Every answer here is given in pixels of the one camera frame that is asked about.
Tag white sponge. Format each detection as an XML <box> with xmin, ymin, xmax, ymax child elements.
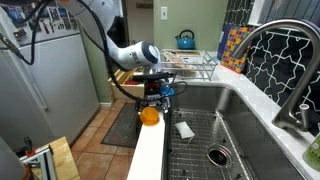
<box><xmin>174</xmin><ymin>120</ymin><xmax>196</xmax><ymax>140</ymax></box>

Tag blue cutting board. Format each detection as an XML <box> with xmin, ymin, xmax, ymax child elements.
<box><xmin>216</xmin><ymin>23</ymin><xmax>232</xmax><ymax>61</ymax></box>

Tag dark floor mat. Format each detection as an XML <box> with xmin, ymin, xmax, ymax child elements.
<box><xmin>100</xmin><ymin>102</ymin><xmax>144</xmax><ymax>149</ymax></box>

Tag small orange bowl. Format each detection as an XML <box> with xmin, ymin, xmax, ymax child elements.
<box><xmin>139</xmin><ymin>106</ymin><xmax>160</xmax><ymax>127</ymax></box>

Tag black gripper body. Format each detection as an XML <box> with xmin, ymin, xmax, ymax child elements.
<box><xmin>143</xmin><ymin>79</ymin><xmax>170</xmax><ymax>102</ymax></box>

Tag sink drain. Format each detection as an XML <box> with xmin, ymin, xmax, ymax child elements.
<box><xmin>206</xmin><ymin>143</ymin><xmax>233</xmax><ymax>167</ymax></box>

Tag metal wire dish rack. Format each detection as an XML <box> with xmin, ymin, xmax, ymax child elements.
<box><xmin>160</xmin><ymin>49</ymin><xmax>219</xmax><ymax>82</ymax></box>

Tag white refrigerator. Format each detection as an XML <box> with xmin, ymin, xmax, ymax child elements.
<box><xmin>0</xmin><ymin>3</ymin><xmax>101</xmax><ymax>152</ymax></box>

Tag wooden cart with aluminium rail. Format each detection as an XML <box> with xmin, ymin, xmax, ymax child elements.
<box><xmin>19</xmin><ymin>135</ymin><xmax>82</xmax><ymax>180</ymax></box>

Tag blue plastic bowl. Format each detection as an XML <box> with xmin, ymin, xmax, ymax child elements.
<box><xmin>159</xmin><ymin>85</ymin><xmax>175</xmax><ymax>97</ymax></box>

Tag stainless steel sink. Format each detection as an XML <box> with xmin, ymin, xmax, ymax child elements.
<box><xmin>161</xmin><ymin>82</ymin><xmax>306</xmax><ymax>180</ymax></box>

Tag open wooden drawer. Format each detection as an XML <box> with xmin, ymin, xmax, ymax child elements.
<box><xmin>107</xmin><ymin>68</ymin><xmax>146</xmax><ymax>101</ymax></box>

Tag colourful checkered board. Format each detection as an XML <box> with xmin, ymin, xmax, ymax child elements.
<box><xmin>220</xmin><ymin>26</ymin><xmax>255</xmax><ymax>75</ymax></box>

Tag curved steel faucet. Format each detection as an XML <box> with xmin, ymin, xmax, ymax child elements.
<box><xmin>231</xmin><ymin>18</ymin><xmax>320</xmax><ymax>132</ymax></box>

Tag red black clamp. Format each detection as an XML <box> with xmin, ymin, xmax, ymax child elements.
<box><xmin>22</xmin><ymin>136</ymin><xmax>36</xmax><ymax>158</ymax></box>

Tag white wall switch plate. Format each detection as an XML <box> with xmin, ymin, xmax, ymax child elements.
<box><xmin>160</xmin><ymin>6</ymin><xmax>169</xmax><ymax>21</ymax></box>

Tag wire sink grid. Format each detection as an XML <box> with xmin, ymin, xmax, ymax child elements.
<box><xmin>167</xmin><ymin>108</ymin><xmax>255</xmax><ymax>180</ymax></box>

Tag tall green soap bottle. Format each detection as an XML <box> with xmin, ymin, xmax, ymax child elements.
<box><xmin>302</xmin><ymin>122</ymin><xmax>320</xmax><ymax>173</ymax></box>

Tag teal kettle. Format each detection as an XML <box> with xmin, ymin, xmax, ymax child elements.
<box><xmin>174</xmin><ymin>29</ymin><xmax>197</xmax><ymax>51</ymax></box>

